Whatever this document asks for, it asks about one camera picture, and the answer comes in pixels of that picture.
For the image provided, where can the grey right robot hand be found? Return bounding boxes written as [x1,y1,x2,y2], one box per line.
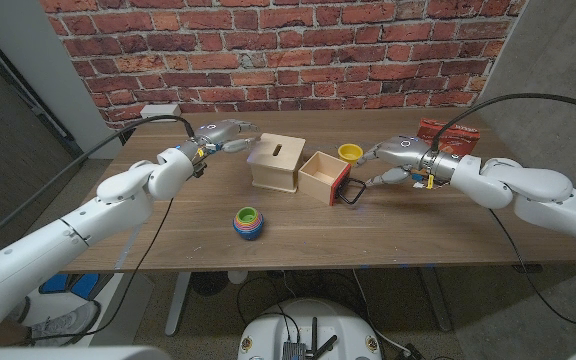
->
[355,134,462,190]

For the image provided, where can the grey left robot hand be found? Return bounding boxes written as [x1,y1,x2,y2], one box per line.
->
[175,118,259,179]

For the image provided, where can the wooden box with slot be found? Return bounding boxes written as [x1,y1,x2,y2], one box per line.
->
[246,132,307,194]

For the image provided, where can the wooden drawer with red front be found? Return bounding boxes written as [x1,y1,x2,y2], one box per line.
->
[297,150,368,207]

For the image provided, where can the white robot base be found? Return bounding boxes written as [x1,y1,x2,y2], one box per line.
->
[237,298,383,360]

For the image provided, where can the red snack package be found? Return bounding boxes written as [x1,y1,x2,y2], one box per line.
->
[416,117,481,156]

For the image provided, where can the yellow plastic cup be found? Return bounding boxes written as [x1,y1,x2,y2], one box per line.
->
[337,143,364,166]

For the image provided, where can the white power outlet strip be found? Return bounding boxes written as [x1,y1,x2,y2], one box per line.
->
[139,103,182,120]

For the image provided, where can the rainbow stacking cups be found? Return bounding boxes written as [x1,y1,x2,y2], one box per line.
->
[232,206,265,241]

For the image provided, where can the grey table leg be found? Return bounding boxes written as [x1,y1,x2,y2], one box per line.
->
[420,267,453,333]

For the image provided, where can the white table leg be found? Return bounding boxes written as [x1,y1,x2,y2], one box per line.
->
[164,271,193,337]

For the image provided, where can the grey shoe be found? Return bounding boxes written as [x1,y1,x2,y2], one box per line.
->
[27,301,99,346]

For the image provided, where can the white robot head rim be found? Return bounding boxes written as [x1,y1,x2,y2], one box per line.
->
[0,343,172,360]

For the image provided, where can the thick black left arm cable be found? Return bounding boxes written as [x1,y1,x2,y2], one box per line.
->
[0,114,197,256]

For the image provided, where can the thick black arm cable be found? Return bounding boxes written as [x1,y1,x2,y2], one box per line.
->
[0,114,197,256]
[430,93,576,151]

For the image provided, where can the printed brick wall backdrop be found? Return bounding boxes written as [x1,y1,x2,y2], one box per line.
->
[39,0,529,132]

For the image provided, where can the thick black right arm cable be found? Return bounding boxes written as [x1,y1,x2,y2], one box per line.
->
[430,93,576,151]

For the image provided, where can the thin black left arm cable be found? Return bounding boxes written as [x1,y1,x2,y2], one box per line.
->
[17,197,175,346]

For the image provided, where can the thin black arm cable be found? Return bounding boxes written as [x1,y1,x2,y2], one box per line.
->
[487,208,576,331]
[17,197,175,346]

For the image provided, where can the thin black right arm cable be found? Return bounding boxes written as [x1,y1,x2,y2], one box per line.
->
[487,208,576,331]

